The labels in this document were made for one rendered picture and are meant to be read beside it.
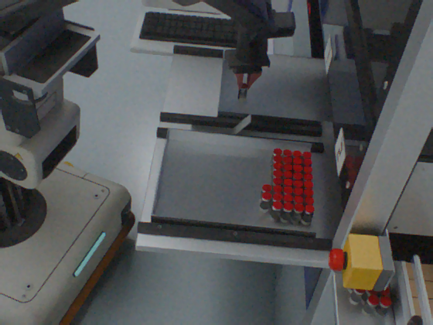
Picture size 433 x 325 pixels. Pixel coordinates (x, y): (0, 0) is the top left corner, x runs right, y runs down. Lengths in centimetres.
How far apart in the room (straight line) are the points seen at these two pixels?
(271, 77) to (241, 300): 90
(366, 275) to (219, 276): 119
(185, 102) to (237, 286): 91
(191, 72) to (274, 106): 25
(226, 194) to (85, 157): 139
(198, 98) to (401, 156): 68
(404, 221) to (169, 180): 51
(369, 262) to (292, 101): 61
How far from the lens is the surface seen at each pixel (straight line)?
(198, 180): 126
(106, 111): 277
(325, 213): 125
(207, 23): 185
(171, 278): 214
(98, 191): 204
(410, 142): 91
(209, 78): 154
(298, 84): 155
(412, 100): 86
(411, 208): 103
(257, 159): 132
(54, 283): 185
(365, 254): 102
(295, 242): 116
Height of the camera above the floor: 183
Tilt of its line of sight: 47 degrees down
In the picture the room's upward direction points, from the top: 6 degrees clockwise
